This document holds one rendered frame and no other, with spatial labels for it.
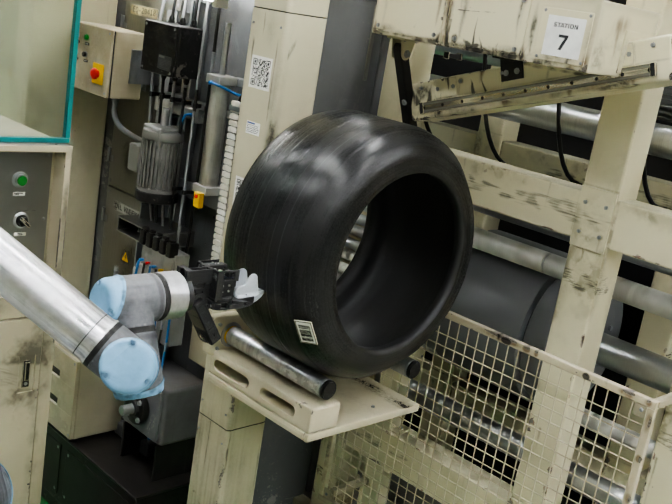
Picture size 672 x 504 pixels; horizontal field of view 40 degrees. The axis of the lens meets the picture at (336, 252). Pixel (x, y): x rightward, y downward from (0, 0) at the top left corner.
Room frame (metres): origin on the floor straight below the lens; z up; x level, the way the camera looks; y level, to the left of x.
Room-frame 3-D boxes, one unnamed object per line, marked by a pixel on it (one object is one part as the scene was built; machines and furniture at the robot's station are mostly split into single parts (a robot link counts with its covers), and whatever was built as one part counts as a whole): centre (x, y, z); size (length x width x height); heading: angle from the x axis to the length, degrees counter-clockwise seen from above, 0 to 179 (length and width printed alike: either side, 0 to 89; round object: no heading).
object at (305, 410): (1.98, 0.09, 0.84); 0.36 x 0.09 x 0.06; 46
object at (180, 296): (1.66, 0.30, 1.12); 0.10 x 0.05 x 0.09; 46
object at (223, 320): (2.20, 0.13, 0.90); 0.40 x 0.03 x 0.10; 136
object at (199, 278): (1.72, 0.24, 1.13); 0.12 x 0.08 x 0.09; 136
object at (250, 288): (1.78, 0.16, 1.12); 0.09 x 0.03 x 0.06; 136
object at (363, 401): (2.08, 0.00, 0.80); 0.37 x 0.36 x 0.02; 136
